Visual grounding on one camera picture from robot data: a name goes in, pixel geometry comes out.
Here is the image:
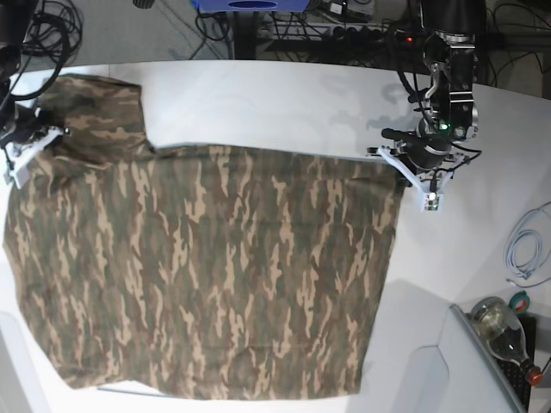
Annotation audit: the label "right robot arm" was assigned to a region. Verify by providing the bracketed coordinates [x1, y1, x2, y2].
[1, 1, 71, 148]

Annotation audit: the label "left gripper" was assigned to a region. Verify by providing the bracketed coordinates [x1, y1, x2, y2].
[406, 139, 450, 171]

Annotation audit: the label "camouflage t-shirt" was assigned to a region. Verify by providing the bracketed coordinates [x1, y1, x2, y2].
[3, 75, 404, 400]

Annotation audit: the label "black coiled cables on floor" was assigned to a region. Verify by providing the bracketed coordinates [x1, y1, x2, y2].
[16, 0, 85, 66]

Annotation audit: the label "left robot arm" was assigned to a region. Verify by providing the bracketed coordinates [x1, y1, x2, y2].
[381, 1, 486, 175]

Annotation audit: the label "green tape roll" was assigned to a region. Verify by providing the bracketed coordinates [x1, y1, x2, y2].
[509, 290, 531, 315]

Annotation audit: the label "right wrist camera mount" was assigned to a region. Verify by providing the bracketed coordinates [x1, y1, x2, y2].
[1, 105, 71, 189]

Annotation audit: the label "white coiled cable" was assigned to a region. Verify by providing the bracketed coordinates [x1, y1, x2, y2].
[503, 202, 551, 288]

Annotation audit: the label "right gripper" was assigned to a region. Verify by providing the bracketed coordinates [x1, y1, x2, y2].
[8, 109, 42, 142]

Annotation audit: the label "clear plastic bottle red cap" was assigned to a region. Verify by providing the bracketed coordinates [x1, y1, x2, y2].
[470, 297, 543, 386]

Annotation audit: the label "black power strip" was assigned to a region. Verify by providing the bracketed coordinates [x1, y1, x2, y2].
[330, 24, 424, 46]

